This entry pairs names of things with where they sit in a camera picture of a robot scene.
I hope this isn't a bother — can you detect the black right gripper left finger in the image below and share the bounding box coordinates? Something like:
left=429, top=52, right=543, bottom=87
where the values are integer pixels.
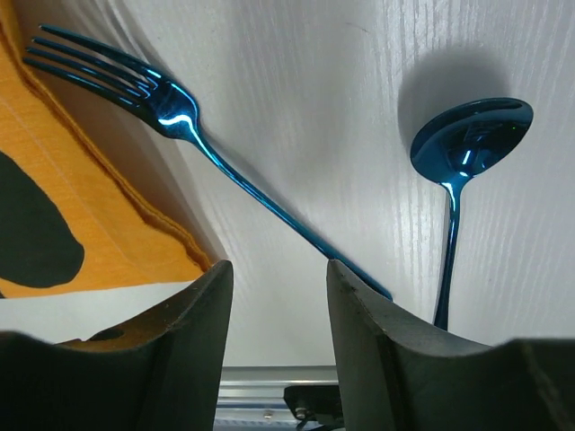
left=1, top=260, right=234, bottom=430

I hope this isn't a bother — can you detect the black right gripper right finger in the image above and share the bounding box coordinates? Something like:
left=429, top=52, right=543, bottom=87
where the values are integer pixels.
left=327, top=260, right=574, bottom=430

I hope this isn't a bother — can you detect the orange cartoon print cloth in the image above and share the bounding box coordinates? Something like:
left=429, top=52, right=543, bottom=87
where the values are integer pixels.
left=1, top=1, right=211, bottom=299

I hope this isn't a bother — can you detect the blue metal fork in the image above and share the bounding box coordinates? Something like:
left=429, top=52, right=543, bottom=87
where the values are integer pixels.
left=23, top=24, right=393, bottom=300

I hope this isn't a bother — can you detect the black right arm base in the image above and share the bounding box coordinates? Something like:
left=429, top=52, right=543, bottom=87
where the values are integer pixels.
left=283, top=384, right=345, bottom=430

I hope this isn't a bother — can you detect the blue metal spoon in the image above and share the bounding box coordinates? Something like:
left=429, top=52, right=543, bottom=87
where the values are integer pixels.
left=410, top=97, right=534, bottom=330

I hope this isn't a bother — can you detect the aluminium mounting rail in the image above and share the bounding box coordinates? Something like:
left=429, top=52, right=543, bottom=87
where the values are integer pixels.
left=214, top=365, right=338, bottom=429

